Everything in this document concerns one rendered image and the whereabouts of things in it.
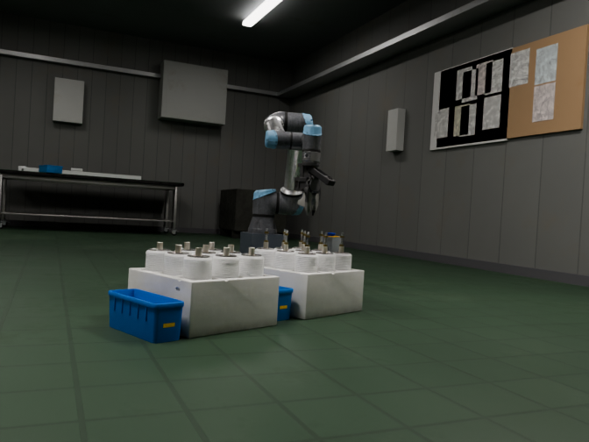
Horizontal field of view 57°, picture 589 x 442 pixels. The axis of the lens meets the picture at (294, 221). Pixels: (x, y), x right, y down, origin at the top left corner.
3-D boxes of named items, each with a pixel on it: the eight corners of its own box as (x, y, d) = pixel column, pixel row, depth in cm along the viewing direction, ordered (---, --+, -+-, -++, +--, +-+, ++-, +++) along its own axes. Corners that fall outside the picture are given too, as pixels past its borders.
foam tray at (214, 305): (125, 317, 199) (128, 267, 199) (211, 308, 227) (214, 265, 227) (188, 338, 172) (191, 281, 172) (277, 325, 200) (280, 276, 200)
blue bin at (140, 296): (104, 325, 183) (106, 290, 183) (134, 322, 191) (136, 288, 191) (152, 345, 162) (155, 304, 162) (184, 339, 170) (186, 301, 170)
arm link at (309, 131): (320, 127, 228) (323, 124, 220) (318, 153, 228) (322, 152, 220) (301, 126, 227) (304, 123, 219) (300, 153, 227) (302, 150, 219)
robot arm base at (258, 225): (244, 231, 290) (244, 213, 290) (270, 232, 296) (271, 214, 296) (253, 233, 276) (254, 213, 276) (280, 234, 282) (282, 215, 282)
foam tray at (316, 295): (237, 304, 239) (239, 263, 239) (296, 297, 268) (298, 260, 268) (305, 320, 213) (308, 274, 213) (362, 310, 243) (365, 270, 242)
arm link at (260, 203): (251, 213, 291) (252, 188, 291) (276, 215, 293) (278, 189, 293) (252, 213, 279) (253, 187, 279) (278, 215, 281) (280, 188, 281)
